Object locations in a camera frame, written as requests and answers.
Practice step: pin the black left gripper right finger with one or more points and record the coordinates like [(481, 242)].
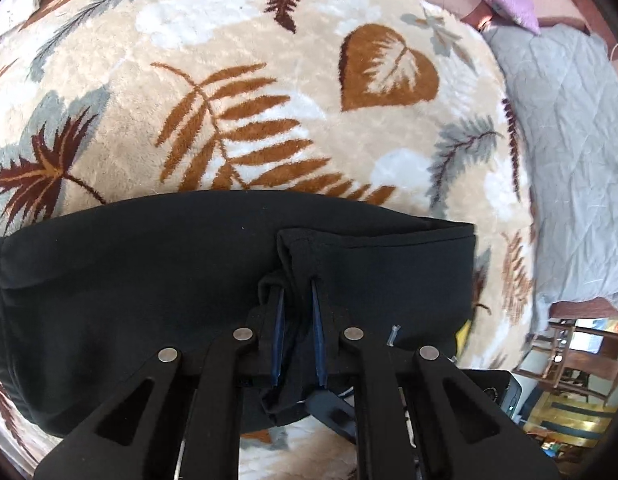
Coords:
[(417, 415)]

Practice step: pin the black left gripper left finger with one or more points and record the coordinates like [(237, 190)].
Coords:
[(179, 416)]

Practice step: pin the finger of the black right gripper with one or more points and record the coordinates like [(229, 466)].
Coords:
[(334, 413)]

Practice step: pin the black pants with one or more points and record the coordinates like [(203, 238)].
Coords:
[(86, 299)]

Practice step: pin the wooden chair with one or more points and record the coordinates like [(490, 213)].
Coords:
[(573, 359)]

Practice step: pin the grey quilted blanket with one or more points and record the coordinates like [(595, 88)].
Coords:
[(564, 93)]

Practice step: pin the leaf pattern plush blanket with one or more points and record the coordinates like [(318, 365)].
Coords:
[(391, 103)]

